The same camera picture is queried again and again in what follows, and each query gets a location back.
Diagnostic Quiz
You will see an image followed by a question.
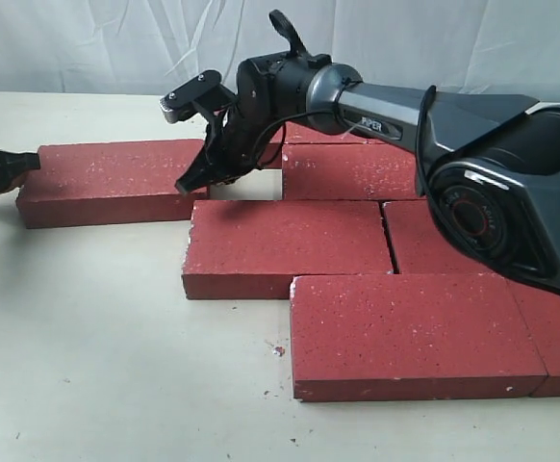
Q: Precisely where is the red base brick front right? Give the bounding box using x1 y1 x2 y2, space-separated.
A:
507 281 560 398

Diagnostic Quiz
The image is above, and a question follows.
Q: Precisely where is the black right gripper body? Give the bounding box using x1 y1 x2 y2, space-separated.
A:
197 109 273 186

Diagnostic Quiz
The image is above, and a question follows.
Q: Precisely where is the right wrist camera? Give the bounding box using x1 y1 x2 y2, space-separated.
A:
159 69 237 124

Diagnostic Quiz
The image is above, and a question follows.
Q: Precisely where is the red base brick middle right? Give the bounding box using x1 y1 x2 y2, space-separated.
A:
383 200 490 274

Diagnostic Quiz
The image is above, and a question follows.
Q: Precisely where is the red base brick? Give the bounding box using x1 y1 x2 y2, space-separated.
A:
291 273 547 402
383 200 490 274
507 281 560 398
259 122 382 169

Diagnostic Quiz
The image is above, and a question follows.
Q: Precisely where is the red base brick back left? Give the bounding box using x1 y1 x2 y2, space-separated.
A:
259 122 382 169

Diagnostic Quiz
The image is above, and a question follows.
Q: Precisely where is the white backdrop cloth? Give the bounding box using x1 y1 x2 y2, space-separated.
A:
0 1 560 101

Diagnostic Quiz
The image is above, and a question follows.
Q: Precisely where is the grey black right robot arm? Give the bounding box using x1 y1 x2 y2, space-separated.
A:
160 52 560 296

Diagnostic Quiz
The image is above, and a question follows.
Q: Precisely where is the red base brick front left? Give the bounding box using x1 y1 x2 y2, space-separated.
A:
291 273 547 402

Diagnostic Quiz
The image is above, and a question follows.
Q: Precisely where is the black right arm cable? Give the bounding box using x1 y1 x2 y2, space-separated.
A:
267 9 332 68

